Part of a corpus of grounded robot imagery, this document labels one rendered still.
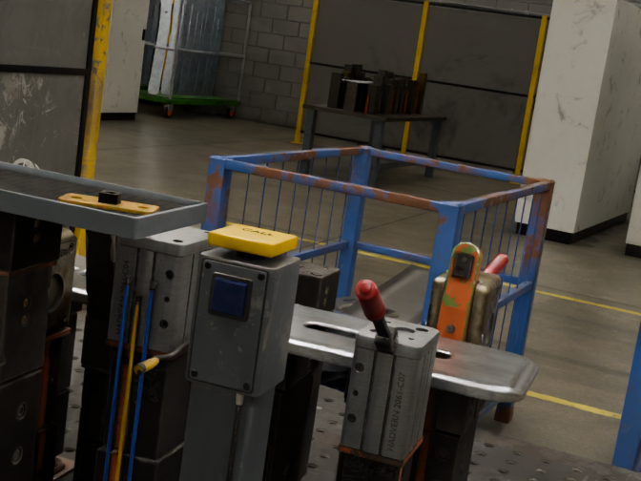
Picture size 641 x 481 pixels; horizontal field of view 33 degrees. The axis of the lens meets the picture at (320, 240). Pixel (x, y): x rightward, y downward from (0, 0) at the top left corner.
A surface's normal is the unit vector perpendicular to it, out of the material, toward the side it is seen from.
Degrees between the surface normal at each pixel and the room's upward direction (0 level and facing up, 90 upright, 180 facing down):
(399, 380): 90
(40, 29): 92
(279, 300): 90
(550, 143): 90
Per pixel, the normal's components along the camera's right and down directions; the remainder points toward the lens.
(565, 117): -0.44, 0.10
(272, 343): 0.93, 0.19
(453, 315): -0.29, -0.08
